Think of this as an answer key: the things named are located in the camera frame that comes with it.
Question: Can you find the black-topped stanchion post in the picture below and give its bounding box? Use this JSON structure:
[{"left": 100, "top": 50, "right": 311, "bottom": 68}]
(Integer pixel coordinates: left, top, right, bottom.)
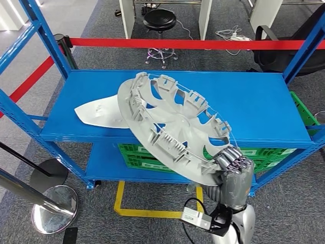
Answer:
[{"left": 54, "top": 33, "right": 78, "bottom": 70}]

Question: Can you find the black camera cable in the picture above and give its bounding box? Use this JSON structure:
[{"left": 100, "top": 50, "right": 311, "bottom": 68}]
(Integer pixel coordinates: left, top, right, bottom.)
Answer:
[{"left": 181, "top": 197, "right": 207, "bottom": 244}]

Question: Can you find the white curved panel part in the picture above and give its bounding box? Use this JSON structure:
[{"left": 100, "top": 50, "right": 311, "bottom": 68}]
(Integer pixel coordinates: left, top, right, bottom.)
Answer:
[{"left": 74, "top": 94, "right": 130, "bottom": 130}]

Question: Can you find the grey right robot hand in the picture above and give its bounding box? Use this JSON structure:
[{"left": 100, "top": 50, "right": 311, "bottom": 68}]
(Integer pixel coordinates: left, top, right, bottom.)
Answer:
[{"left": 215, "top": 146, "right": 255, "bottom": 211}]

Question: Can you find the red barrier belt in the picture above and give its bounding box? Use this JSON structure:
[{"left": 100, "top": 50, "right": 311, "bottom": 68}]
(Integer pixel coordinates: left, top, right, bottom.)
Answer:
[
  {"left": 0, "top": 55, "right": 55, "bottom": 119},
  {"left": 69, "top": 38, "right": 325, "bottom": 51}
]

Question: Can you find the black round stool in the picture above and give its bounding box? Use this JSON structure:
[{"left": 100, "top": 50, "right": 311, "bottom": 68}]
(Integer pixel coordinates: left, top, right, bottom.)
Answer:
[{"left": 143, "top": 8, "right": 179, "bottom": 70}]

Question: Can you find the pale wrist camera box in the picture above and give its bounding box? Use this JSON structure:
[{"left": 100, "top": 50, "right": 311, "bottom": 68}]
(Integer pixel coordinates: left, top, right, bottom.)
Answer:
[{"left": 180, "top": 206, "right": 213, "bottom": 232}]

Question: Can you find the white floor cable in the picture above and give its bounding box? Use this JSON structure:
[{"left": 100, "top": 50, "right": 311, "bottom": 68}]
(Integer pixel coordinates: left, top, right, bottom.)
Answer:
[{"left": 175, "top": 18, "right": 213, "bottom": 51}]

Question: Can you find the chrome stanchion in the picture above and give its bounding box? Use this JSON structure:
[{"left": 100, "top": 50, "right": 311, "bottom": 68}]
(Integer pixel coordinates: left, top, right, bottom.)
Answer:
[{"left": 0, "top": 166, "right": 80, "bottom": 235}]

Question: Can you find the black stanchion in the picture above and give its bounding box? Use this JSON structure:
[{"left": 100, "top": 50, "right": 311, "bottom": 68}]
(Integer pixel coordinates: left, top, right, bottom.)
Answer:
[{"left": 0, "top": 140, "right": 69, "bottom": 195}]

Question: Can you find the grey plastic wheel cover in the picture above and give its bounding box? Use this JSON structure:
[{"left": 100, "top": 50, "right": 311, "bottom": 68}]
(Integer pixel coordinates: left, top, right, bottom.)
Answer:
[{"left": 117, "top": 71, "right": 241, "bottom": 187}]

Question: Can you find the black office chair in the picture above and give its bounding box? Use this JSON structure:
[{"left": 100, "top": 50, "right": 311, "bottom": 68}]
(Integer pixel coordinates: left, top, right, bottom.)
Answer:
[{"left": 253, "top": 3, "right": 325, "bottom": 77}]

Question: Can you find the green plastic crate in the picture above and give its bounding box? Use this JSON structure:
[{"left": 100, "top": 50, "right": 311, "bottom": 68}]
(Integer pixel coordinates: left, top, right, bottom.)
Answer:
[
  {"left": 290, "top": 90, "right": 322, "bottom": 137},
  {"left": 203, "top": 146, "right": 297, "bottom": 161},
  {"left": 118, "top": 143, "right": 153, "bottom": 162},
  {"left": 124, "top": 155, "right": 178, "bottom": 174},
  {"left": 253, "top": 157, "right": 291, "bottom": 174}
]

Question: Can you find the blue metal shelf rack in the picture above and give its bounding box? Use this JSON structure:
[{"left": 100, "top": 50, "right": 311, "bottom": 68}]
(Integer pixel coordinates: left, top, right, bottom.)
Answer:
[{"left": 0, "top": 0, "right": 325, "bottom": 198}]

